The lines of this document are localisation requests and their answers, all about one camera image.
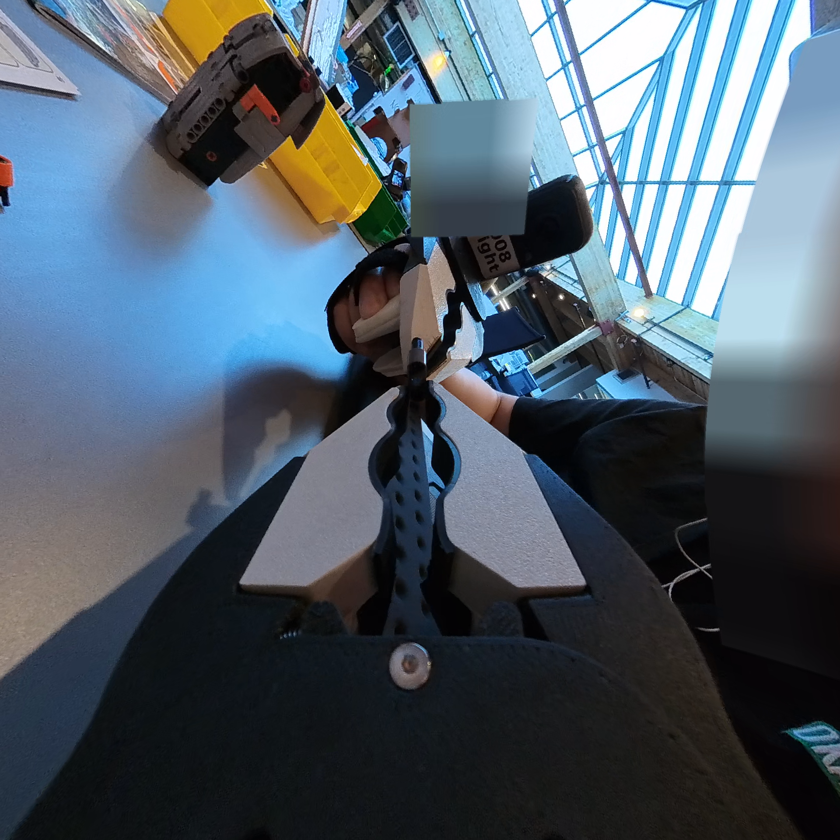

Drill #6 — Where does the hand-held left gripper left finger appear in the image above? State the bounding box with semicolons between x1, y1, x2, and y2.
239;386;410;632

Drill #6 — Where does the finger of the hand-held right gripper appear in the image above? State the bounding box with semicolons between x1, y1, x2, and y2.
398;251;466;383
428;298;487;383

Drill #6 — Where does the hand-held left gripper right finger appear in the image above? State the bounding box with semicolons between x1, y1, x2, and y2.
432;386;587;616

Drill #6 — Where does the black toy pin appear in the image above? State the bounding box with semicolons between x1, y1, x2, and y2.
407;337;430;421

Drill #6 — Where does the black perforated toy beam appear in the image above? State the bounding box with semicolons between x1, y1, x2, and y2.
375;386;442;637

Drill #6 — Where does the grey desk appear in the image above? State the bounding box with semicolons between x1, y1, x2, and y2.
0;0;411;824

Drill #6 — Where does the person's right hand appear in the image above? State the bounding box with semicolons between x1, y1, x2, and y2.
331;269;403;362

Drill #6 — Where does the green plastic bin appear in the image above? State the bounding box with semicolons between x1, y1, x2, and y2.
351;189;409;248

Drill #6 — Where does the yellow plastic bin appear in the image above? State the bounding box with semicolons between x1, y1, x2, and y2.
163;0;383;226

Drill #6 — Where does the white board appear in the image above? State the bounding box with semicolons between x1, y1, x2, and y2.
357;66;439;155

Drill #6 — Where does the grey toy block model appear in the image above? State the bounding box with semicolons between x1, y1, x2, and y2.
163;13;327;189

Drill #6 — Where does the flat picture-printed box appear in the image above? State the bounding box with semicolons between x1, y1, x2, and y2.
33;0;198;105

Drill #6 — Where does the white instruction sheet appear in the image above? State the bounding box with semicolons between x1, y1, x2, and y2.
0;10;81;98

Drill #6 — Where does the white cable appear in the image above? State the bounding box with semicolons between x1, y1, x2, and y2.
661;517;721;634

